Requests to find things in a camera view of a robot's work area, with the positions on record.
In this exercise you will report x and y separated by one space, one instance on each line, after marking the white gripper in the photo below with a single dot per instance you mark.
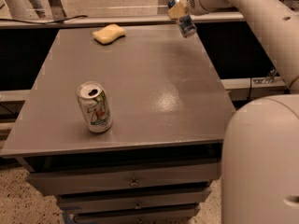
192 0

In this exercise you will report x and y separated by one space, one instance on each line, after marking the blue silver redbull can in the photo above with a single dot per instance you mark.
185 24

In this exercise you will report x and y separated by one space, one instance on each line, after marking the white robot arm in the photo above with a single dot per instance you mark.
260 154

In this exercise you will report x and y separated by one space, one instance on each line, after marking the white green 7up can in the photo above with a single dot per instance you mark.
93 104

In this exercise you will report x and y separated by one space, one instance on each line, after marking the yellow sponge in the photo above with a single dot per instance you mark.
109 34

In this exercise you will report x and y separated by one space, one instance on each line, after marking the grey drawer cabinet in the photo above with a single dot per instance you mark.
166 100

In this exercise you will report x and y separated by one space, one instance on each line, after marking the white pipe top left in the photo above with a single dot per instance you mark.
17 9

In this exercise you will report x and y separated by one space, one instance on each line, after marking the middle grey drawer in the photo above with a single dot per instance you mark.
130 200

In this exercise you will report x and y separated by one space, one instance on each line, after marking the grey drawer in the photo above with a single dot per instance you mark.
138 216
125 177
130 200

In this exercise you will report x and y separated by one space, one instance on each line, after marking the bottom grey drawer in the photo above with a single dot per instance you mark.
138 216

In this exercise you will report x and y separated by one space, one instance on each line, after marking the top grey drawer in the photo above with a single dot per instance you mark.
125 177

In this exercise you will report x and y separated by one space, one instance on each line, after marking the grey metal rail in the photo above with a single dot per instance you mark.
83 21

